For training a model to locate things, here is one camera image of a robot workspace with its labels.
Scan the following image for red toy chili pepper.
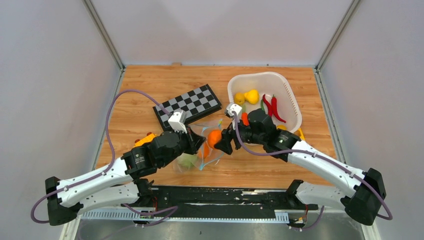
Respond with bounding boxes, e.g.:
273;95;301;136
271;95;287;123

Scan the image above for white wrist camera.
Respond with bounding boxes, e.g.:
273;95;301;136
224;102;243;120
168;109;188;134

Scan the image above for yellow triangular plastic stand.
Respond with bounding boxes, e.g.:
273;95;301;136
295;128;306;141

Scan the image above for yellow toy lemon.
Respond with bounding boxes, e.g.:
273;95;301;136
233;92;245;106

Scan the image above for black grey chessboard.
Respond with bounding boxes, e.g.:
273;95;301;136
161;84;222;124

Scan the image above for yellow toy brick car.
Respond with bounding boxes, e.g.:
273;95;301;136
134;132;157;147

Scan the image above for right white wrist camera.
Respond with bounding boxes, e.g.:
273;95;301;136
224;102;243;120

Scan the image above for green toy cabbage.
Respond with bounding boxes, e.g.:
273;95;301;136
176;153;198;172

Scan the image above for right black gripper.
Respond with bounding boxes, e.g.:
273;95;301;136
214;115;265;155

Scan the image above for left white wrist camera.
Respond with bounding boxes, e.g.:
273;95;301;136
168;109;188;134

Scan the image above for white plastic basket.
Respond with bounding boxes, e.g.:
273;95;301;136
227;71;302;133

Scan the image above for clear zip top bag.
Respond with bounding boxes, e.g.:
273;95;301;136
173;119;224;173

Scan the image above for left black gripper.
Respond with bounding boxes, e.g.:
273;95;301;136
159;124;207;168

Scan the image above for toy orange carrot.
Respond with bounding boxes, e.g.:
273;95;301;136
241;112;249;126

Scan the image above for small toy orange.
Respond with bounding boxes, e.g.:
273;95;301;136
197;142;210;159

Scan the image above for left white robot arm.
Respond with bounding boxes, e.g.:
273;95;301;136
45;128;206;226

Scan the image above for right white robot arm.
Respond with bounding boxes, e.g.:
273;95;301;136
214;103;393;226

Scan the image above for yellow toy pear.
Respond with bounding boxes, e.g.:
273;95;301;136
243;89;260;105

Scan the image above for large toy orange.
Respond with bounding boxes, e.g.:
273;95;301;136
207;129;222;149

